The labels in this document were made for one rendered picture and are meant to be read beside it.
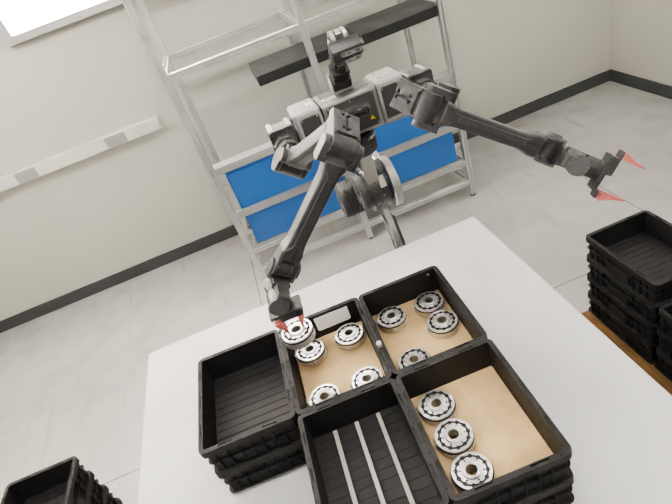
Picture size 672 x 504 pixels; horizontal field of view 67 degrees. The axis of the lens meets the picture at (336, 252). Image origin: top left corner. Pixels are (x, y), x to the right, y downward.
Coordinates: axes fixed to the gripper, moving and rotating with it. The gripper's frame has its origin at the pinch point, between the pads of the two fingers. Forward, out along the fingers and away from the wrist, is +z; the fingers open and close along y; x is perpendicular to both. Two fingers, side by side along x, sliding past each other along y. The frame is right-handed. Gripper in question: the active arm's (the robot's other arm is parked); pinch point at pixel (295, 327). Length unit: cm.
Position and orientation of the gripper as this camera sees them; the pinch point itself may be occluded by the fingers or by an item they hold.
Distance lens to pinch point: 158.4
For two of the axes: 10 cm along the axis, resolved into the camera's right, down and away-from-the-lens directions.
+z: 3.0, 7.6, 5.7
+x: -2.1, -5.3, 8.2
